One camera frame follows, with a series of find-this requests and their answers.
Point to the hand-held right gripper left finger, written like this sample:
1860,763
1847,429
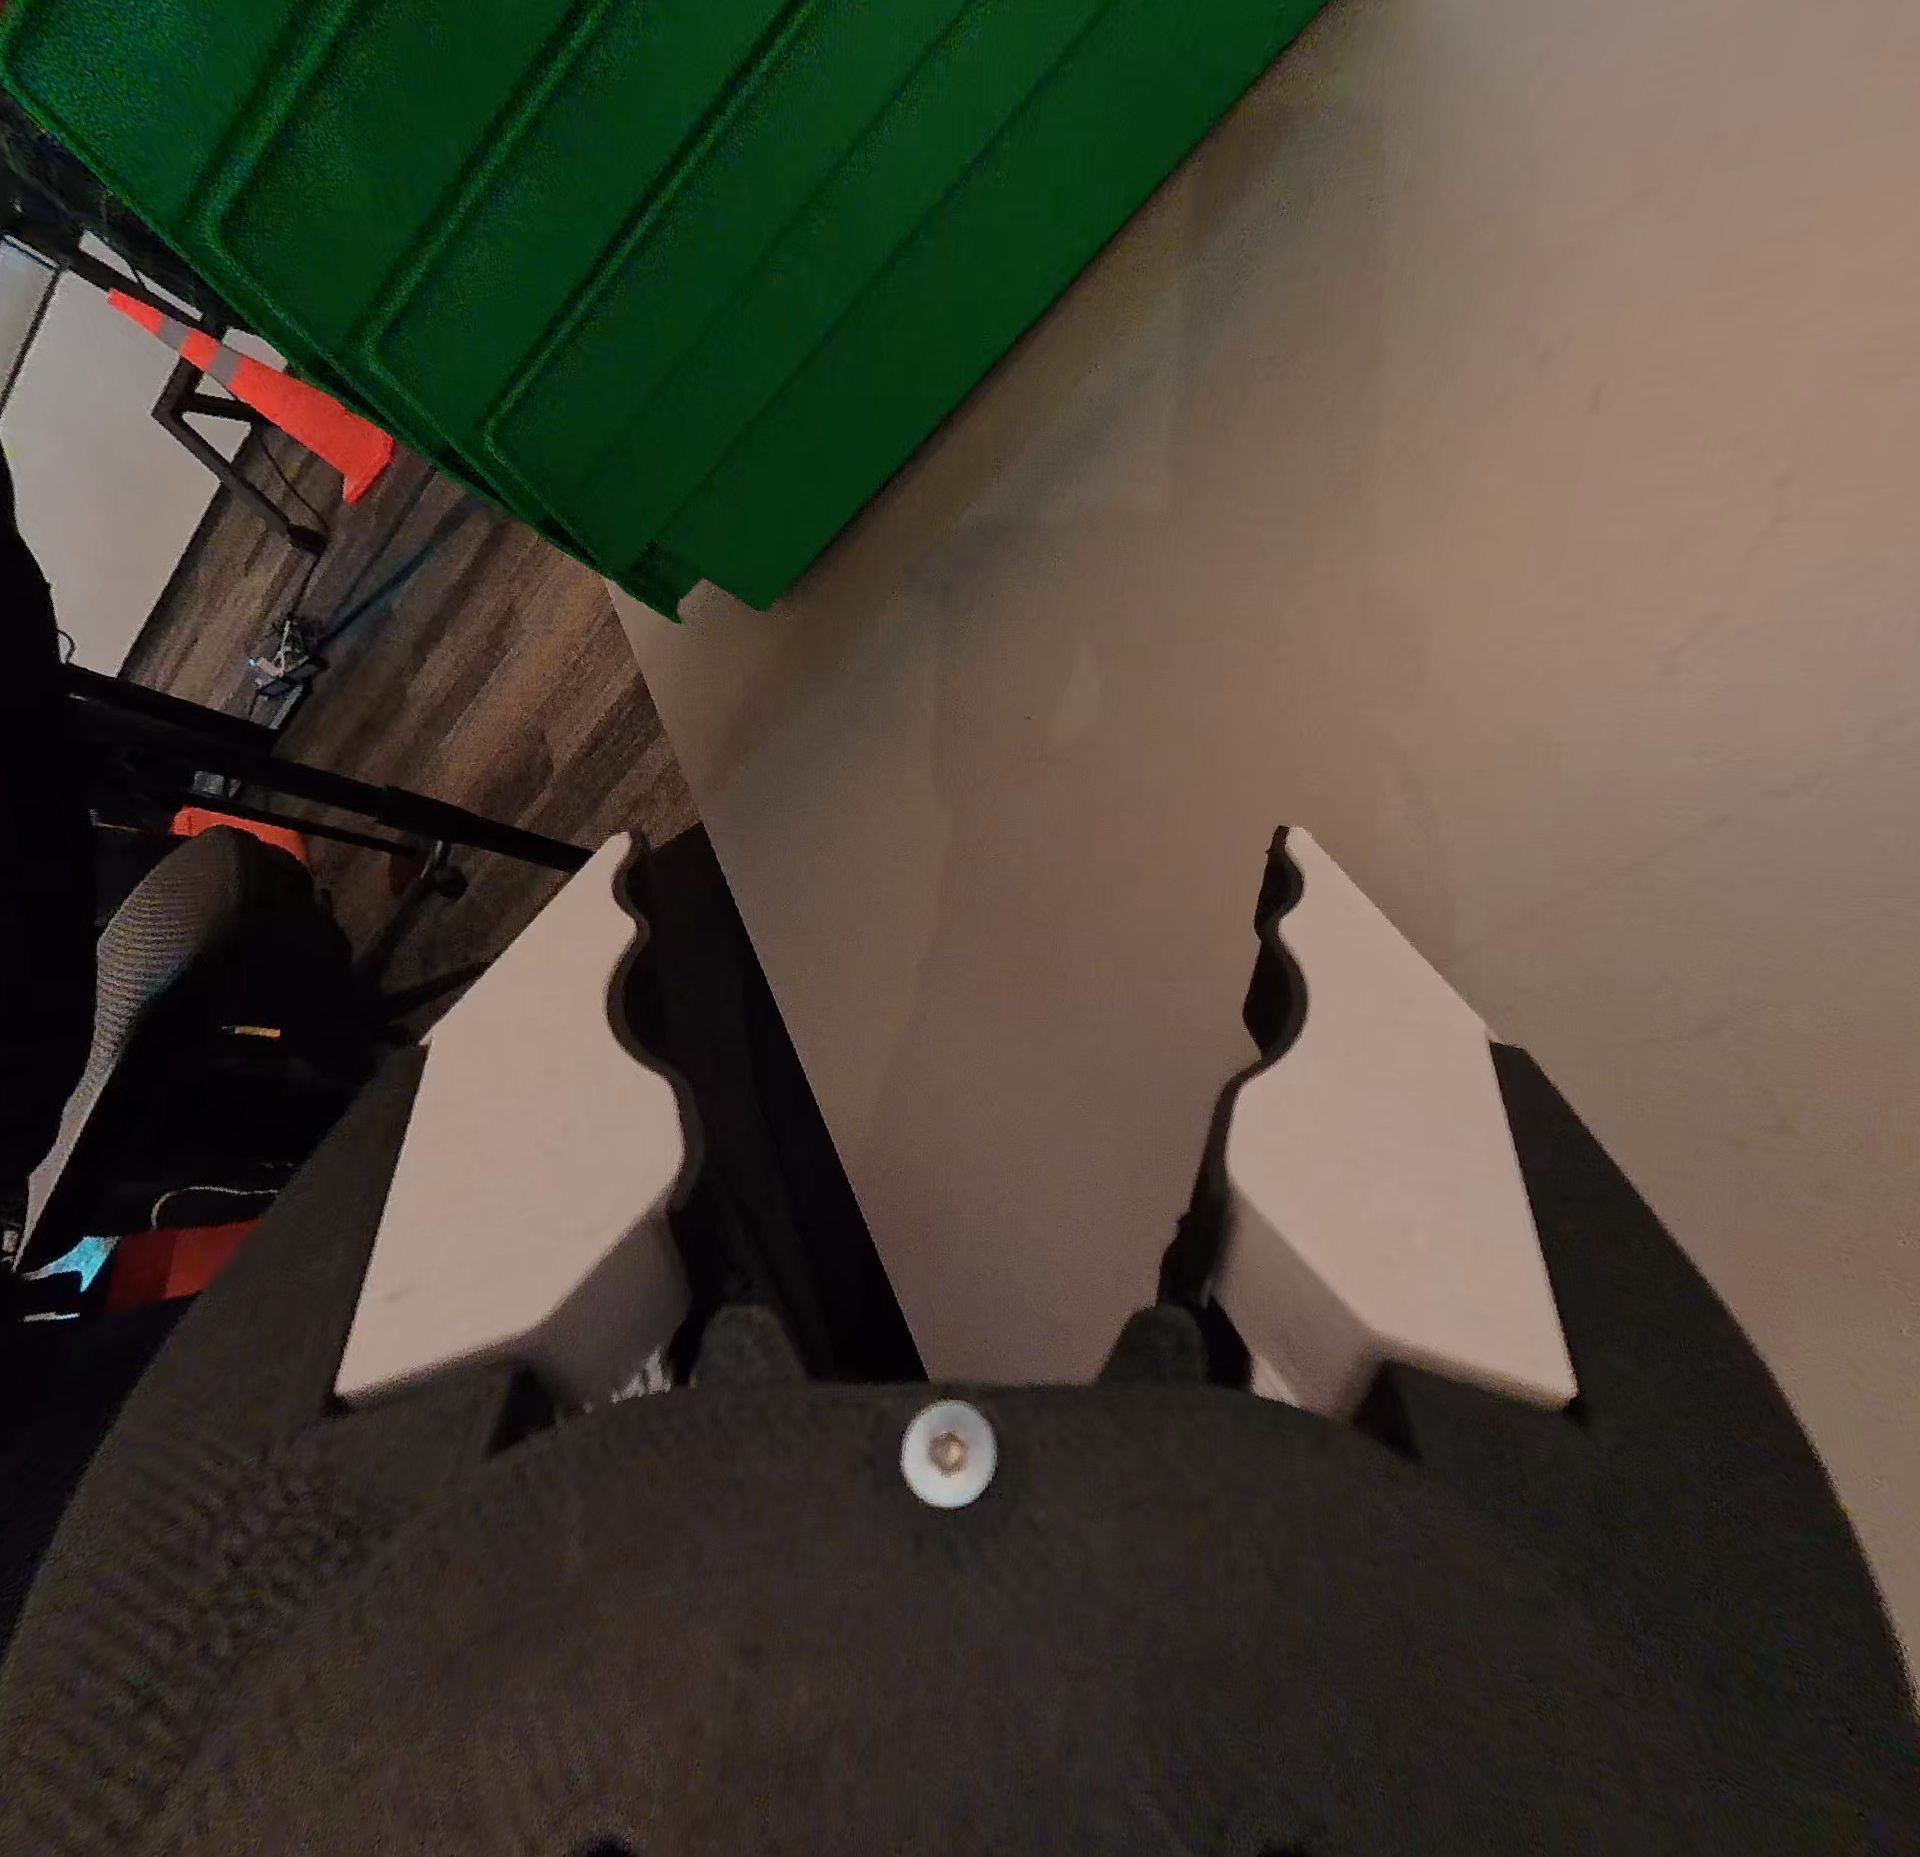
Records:
510,1196

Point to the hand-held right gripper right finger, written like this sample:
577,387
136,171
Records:
1387,1196

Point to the black office chair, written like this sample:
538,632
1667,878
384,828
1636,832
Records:
164,957

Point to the orange plastic object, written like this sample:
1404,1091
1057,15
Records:
239,833

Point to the white table with black legs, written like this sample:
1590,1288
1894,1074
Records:
104,506

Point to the orange traffic cone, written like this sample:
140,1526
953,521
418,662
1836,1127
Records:
315,415

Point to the black metal frame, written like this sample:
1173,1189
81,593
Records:
300,792

